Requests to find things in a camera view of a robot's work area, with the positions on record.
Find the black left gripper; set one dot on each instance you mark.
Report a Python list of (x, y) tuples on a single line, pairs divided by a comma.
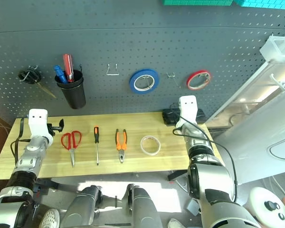
[(51, 129)]

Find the orange black screwdriver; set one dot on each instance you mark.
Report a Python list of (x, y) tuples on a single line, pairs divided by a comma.
[(96, 134)]

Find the white tape roll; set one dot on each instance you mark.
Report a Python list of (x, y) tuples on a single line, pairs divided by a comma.
[(154, 152)]

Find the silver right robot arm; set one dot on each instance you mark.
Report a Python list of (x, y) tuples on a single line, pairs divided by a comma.
[(204, 171)]

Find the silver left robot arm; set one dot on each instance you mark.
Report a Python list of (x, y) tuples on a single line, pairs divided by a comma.
[(26, 164)]

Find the grey pegboard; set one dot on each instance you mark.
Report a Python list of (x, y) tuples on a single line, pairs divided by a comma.
[(133, 35)]

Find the black plastic cup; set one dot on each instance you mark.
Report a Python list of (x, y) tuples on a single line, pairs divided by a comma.
[(73, 97)]

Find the metal scissors hook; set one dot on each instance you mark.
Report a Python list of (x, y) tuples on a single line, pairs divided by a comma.
[(33, 68)]

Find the blue tape roll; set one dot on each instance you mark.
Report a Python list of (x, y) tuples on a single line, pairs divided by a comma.
[(132, 83)]

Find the grey robot left leg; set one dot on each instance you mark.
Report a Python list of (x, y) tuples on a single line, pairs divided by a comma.
[(80, 209)]

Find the grey robot leg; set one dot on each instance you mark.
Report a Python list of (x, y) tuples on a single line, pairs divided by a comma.
[(80, 209), (145, 209)]

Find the white mesh shoe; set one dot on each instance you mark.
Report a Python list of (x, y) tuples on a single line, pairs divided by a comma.
[(177, 223), (50, 219)]

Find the black tool case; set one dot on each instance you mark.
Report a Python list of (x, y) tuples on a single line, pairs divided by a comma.
[(167, 117)]

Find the grey robot right leg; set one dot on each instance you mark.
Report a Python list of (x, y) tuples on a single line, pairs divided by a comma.
[(145, 209)]

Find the double prong metal hook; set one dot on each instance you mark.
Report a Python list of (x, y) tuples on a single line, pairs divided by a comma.
[(173, 76)]

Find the white paper sheet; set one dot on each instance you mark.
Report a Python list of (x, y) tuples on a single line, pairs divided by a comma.
[(166, 199)]

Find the red tape roll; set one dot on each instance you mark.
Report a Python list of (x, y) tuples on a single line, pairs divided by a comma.
[(189, 80)]

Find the teal storage box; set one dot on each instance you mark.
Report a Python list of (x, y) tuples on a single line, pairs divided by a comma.
[(197, 2)]

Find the white cabinet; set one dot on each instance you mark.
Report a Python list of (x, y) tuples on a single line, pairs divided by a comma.
[(263, 142)]

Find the white round device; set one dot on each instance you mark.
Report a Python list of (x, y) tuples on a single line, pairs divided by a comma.
[(266, 204)]

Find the translucent plastic bin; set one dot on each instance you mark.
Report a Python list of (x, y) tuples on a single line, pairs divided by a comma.
[(275, 51)]

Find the cyan storage box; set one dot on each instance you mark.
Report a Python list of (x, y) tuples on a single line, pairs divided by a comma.
[(266, 2)]

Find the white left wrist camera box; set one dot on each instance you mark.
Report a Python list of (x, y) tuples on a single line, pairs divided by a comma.
[(38, 118)]

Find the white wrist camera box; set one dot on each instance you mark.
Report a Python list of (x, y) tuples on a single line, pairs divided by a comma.
[(187, 107), (38, 118)]

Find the black table leg bracket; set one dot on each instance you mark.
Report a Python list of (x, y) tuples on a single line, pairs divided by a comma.
[(177, 175)]

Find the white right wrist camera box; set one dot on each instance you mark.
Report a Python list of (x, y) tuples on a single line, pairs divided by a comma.
[(187, 107)]

